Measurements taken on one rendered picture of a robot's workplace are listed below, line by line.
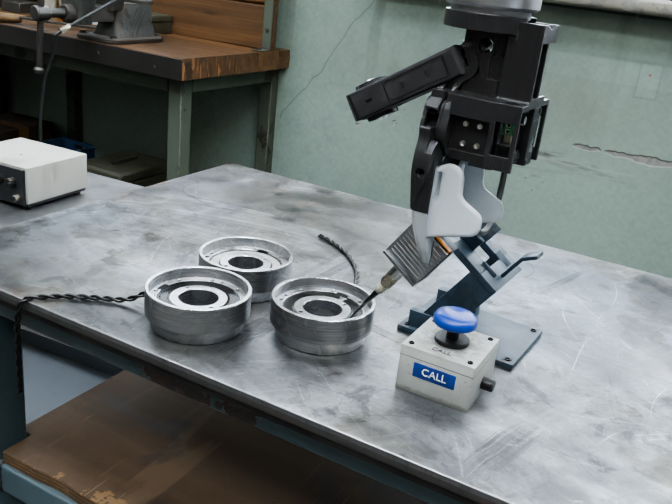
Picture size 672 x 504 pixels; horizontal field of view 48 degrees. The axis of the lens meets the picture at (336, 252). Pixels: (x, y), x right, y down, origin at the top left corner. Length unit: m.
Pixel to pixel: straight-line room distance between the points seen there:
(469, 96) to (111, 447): 0.65
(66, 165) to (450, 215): 0.99
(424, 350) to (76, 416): 0.57
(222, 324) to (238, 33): 1.94
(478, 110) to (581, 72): 1.67
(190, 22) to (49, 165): 1.34
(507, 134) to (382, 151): 1.89
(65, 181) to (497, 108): 1.05
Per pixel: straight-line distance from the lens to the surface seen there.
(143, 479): 0.97
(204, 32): 2.68
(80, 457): 1.02
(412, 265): 0.67
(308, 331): 0.71
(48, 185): 1.47
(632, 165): 2.26
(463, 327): 0.67
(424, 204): 0.63
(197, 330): 0.72
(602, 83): 2.25
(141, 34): 2.46
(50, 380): 1.82
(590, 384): 0.78
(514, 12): 0.60
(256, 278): 0.80
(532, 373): 0.77
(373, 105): 0.65
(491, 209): 0.67
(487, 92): 0.62
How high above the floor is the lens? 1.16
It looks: 21 degrees down
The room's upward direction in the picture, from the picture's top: 7 degrees clockwise
